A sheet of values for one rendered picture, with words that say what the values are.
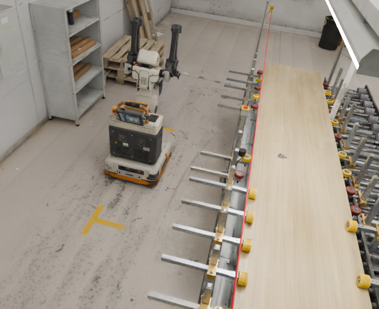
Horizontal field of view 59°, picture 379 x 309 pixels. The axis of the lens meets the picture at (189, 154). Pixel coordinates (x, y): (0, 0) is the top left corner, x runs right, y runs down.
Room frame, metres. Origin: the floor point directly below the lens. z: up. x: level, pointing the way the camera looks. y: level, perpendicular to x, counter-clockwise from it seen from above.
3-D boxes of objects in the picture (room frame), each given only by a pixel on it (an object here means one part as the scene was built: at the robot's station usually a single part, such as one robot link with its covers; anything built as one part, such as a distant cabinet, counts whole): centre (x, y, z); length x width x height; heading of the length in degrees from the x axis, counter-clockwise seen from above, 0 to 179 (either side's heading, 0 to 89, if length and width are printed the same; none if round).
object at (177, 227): (1.43, -0.20, 0.95); 0.50 x 0.04 x 0.04; 81
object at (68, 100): (4.30, 1.74, 0.78); 0.90 x 0.45 x 1.55; 171
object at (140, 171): (2.80, 0.62, 0.23); 0.41 x 0.02 x 0.08; 81
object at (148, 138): (3.03, 0.60, 0.59); 0.55 x 0.34 x 0.83; 81
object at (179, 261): (1.18, -0.16, 0.95); 0.50 x 0.04 x 0.04; 81
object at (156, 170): (3.12, 0.59, 0.16); 0.67 x 0.64 x 0.25; 171
